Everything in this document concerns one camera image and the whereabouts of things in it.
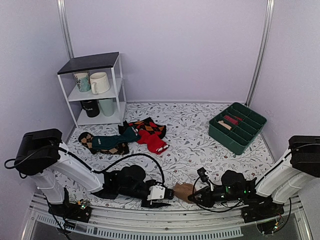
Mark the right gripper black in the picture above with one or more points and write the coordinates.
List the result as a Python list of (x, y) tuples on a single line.
[(207, 201)]

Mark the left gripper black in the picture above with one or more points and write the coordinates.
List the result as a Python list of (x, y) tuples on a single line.
[(153, 205)]

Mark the tan ribbed sock brown cuff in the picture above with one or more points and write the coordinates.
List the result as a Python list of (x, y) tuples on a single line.
[(182, 191)]

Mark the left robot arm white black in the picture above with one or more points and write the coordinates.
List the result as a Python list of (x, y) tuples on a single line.
[(42, 152)]

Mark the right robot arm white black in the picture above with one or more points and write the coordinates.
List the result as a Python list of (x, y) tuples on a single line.
[(299, 165)]

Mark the floral patterned table mat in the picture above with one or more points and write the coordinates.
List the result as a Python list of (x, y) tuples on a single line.
[(190, 146)]

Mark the red sock white trim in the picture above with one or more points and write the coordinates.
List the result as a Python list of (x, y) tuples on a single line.
[(154, 143)]

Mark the green divided storage box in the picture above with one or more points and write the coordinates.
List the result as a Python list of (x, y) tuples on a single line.
[(239, 138)]

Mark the rolled beige sock in box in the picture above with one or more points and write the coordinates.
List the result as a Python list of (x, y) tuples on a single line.
[(221, 122)]

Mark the argyle brown orange sock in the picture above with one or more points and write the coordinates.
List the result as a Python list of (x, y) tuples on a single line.
[(150, 126)]

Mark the dark teal sock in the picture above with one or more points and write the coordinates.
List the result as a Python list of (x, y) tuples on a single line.
[(110, 142)]

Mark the rolled red sock in box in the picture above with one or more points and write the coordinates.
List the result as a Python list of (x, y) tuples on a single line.
[(233, 119)]

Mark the black sock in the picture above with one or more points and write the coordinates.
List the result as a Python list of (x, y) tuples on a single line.
[(122, 128)]

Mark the argyle sock brown beige left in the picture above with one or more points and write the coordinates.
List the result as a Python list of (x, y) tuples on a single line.
[(85, 140)]

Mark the pale green mug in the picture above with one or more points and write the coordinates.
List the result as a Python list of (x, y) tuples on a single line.
[(107, 106)]

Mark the black mug white text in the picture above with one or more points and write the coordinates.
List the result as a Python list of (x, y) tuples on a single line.
[(91, 108)]

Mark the cream ceramic mug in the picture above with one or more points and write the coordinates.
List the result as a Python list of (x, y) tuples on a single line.
[(99, 83)]

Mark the white metal shelf black top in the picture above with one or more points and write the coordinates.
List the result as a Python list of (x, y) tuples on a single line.
[(104, 62)]

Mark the teal patterned mug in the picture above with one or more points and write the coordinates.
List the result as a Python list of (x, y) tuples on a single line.
[(82, 80)]

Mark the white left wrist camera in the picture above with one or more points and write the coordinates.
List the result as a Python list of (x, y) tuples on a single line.
[(156, 192)]

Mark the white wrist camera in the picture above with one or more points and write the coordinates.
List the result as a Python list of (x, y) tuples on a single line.
[(204, 178), (156, 192)]

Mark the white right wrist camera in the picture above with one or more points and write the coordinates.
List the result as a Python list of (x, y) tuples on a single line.
[(204, 178)]

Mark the aluminium front rail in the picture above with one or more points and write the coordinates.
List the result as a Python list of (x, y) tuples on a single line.
[(130, 224)]

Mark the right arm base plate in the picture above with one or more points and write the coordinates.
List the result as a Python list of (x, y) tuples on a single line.
[(262, 211)]

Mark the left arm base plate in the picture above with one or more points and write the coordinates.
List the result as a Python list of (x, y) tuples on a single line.
[(78, 211)]

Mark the right aluminium corner post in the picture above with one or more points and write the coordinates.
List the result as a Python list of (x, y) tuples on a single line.
[(262, 49)]

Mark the aluminium corner post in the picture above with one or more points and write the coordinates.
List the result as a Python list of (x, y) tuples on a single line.
[(62, 13), (262, 49)]

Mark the left aluminium corner post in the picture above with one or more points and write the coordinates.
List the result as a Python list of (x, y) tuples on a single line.
[(62, 13)]

